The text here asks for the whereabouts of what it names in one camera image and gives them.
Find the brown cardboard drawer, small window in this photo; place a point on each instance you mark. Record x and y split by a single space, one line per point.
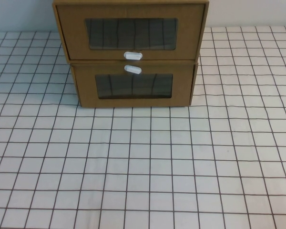
85 90

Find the white grid tablecloth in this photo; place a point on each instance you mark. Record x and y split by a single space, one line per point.
157 179

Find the brown cardboard shell, smaller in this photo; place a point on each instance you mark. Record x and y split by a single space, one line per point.
97 62

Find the upper cardboard drawer with window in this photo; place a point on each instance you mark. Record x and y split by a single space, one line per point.
133 1

